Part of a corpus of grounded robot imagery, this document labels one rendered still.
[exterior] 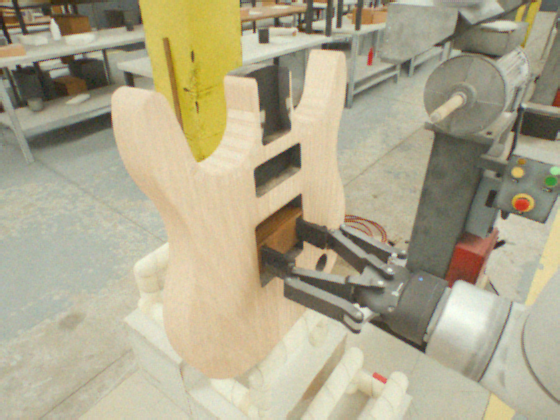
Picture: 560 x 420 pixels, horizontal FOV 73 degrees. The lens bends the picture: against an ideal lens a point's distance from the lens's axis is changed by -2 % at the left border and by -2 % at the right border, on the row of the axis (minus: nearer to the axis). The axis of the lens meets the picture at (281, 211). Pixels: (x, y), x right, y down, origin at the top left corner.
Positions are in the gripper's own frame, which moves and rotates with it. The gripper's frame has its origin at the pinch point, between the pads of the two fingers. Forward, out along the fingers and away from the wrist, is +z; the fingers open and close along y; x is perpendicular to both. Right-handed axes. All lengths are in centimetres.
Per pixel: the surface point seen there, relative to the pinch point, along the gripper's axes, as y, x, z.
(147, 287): -9.0, -14.3, 21.3
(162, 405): -14.6, -38.3, 16.9
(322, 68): 13.2, 19.3, 3.8
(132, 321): -12.3, -21.1, 23.2
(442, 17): 68, 20, 5
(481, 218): 115, -55, -15
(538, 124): 432, -115, -17
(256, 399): -9.5, -22.8, -2.2
